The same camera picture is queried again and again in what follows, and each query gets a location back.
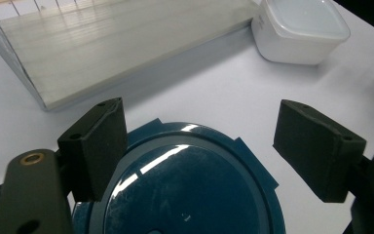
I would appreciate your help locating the round container with blue lid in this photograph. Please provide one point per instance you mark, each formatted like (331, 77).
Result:
(188, 188)

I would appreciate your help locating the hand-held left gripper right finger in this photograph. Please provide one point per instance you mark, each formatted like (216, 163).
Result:
(318, 156)

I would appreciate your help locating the white square plastic container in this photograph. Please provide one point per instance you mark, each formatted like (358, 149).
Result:
(292, 39)

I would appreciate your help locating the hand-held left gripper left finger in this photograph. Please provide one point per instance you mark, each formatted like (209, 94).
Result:
(92, 152)

